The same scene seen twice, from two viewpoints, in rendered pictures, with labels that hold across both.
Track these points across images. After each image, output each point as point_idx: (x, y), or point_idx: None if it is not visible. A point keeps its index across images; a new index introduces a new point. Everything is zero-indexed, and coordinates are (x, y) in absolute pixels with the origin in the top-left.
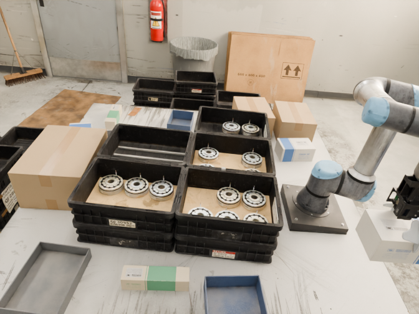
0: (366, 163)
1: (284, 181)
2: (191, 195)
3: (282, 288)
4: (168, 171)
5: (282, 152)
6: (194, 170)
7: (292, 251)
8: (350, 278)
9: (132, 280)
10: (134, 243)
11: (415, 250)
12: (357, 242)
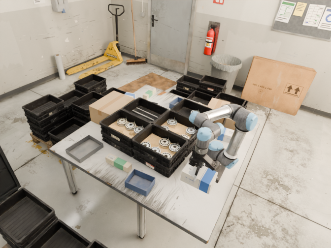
0: (229, 147)
1: None
2: (150, 137)
3: (165, 188)
4: (145, 123)
5: None
6: (154, 126)
7: None
8: (200, 199)
9: (109, 159)
10: (119, 147)
11: (193, 180)
12: (220, 188)
